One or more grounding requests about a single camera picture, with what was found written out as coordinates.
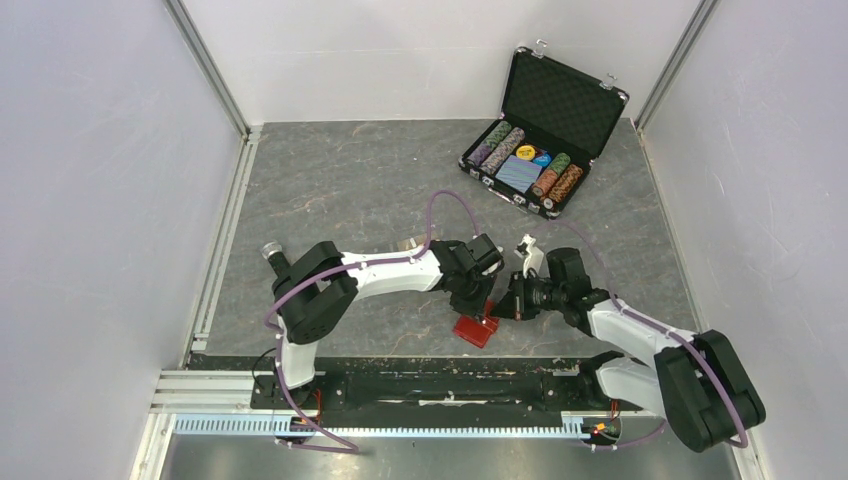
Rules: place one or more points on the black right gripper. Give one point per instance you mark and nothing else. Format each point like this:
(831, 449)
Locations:
(515, 305)

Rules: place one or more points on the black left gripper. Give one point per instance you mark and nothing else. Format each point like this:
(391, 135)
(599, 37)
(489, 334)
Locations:
(475, 308)

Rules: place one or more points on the red leather card holder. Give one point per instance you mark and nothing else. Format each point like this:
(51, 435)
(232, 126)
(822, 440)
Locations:
(477, 331)

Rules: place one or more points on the clear acrylic card tray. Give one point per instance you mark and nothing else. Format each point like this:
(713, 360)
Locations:
(415, 244)

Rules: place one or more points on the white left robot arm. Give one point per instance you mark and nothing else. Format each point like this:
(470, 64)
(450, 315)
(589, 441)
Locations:
(313, 293)

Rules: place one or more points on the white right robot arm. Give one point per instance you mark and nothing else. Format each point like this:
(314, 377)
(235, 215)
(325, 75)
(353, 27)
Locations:
(694, 381)

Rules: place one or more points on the blue playing card deck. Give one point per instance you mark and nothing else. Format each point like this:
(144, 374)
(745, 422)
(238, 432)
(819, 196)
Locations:
(518, 174)

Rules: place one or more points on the yellow dealer button chip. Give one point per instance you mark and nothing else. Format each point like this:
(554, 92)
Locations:
(526, 152)

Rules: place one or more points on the black poker chip case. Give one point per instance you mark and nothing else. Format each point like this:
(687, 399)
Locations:
(566, 114)

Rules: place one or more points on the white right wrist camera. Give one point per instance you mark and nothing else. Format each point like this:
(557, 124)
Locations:
(531, 256)

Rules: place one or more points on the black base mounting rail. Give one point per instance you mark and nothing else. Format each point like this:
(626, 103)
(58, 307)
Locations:
(449, 392)

